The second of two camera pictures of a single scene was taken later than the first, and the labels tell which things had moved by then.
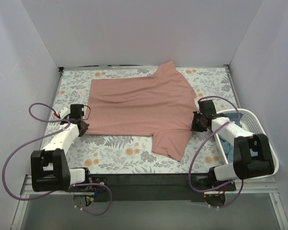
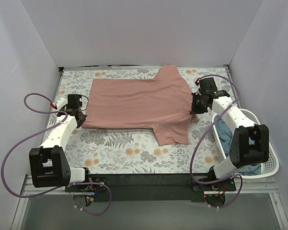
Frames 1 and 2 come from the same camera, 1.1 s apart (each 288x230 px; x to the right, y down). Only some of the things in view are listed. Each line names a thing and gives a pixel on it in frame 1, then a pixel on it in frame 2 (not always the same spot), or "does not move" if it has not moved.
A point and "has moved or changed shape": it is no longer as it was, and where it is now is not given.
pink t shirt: [161, 105] has moved or changed shape
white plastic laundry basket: [250, 123] does not move
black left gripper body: [82, 126] to [79, 116]
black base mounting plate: [154, 187] does not move
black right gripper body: [196, 122] to [197, 104]
